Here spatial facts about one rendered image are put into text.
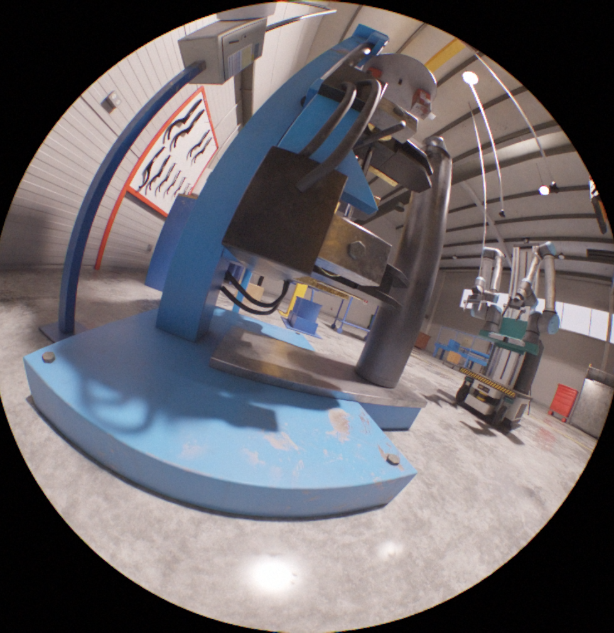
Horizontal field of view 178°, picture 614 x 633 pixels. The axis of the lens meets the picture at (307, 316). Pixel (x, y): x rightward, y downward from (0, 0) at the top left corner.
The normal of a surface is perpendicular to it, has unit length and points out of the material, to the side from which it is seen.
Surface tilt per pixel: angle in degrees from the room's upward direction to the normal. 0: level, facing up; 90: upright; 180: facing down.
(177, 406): 0
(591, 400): 90
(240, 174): 90
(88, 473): 0
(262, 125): 90
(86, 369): 0
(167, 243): 90
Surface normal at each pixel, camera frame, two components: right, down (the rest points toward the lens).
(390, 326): -0.61, -0.16
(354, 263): 0.22, 0.17
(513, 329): -0.92, -0.33
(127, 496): 0.35, -0.93
